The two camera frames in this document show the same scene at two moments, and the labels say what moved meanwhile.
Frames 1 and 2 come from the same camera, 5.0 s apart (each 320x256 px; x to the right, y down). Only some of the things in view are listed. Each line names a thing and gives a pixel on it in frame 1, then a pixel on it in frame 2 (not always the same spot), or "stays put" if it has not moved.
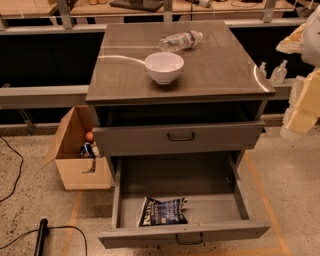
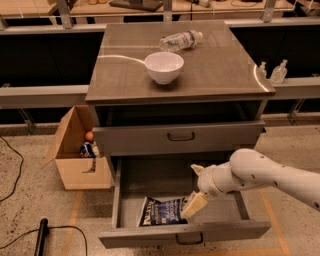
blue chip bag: [168, 212] stays put
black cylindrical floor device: [43, 232] stays put
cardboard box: [73, 168] stays put
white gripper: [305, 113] → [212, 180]
